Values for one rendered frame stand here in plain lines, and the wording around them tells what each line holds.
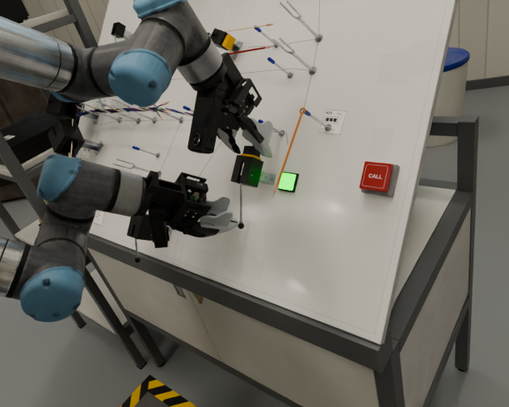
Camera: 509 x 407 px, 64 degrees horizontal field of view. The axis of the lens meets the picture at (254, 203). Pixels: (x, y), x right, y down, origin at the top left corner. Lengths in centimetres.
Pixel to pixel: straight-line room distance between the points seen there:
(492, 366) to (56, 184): 159
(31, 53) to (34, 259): 27
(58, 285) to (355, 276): 48
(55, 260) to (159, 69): 30
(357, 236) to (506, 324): 126
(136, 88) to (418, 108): 48
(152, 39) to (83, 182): 24
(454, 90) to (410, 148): 227
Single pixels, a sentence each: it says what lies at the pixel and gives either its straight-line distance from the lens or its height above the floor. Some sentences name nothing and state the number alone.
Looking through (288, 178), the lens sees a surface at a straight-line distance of 85.
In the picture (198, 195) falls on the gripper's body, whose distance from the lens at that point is 75.
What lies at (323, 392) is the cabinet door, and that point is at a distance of 111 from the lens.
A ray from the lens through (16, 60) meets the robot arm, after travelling 62.
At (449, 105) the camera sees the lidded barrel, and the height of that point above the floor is 29.
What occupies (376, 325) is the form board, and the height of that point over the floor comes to 89.
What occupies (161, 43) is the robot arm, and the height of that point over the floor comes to 140.
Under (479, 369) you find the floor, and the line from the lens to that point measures 181.
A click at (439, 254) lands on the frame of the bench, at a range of 102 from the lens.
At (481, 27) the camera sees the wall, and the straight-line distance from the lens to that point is 394.
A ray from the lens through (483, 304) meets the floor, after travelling 201.
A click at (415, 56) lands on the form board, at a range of 84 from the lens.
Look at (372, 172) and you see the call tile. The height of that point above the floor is 110.
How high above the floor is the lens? 148
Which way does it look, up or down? 31 degrees down
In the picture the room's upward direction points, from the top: 17 degrees counter-clockwise
